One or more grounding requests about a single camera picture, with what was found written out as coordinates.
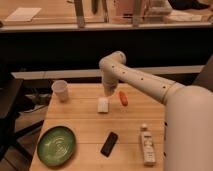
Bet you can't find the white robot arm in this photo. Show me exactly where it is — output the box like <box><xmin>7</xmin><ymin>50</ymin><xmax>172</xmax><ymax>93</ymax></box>
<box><xmin>99</xmin><ymin>51</ymin><xmax>213</xmax><ymax>171</ymax></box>

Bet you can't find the green ceramic bowl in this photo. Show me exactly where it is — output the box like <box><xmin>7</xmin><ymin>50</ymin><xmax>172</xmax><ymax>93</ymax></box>
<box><xmin>37</xmin><ymin>126</ymin><xmax>76</xmax><ymax>167</ymax></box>

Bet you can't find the white rectangular block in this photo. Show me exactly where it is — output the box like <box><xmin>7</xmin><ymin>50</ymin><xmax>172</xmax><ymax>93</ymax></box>
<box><xmin>97</xmin><ymin>97</ymin><xmax>109</xmax><ymax>113</ymax></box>

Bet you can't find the white paper cup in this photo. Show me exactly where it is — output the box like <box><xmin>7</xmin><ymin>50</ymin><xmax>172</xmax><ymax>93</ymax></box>
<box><xmin>51</xmin><ymin>80</ymin><xmax>69</xmax><ymax>102</ymax></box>

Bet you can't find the black phone-like remote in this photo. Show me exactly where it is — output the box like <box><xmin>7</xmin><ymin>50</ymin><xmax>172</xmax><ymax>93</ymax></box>
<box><xmin>101</xmin><ymin>132</ymin><xmax>118</xmax><ymax>157</ymax></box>

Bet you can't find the white bottle with label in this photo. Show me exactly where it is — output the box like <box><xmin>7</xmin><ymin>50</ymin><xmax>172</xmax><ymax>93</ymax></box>
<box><xmin>140</xmin><ymin>124</ymin><xmax>156</xmax><ymax>166</ymax></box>

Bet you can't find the dark chair at left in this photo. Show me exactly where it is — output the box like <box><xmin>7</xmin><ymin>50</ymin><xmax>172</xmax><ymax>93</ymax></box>
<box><xmin>0</xmin><ymin>72</ymin><xmax>43</xmax><ymax>161</ymax></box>

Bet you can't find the white paper sheet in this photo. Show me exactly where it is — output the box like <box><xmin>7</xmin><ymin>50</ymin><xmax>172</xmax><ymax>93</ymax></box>
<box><xmin>5</xmin><ymin>7</ymin><xmax>41</xmax><ymax>22</ymax></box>

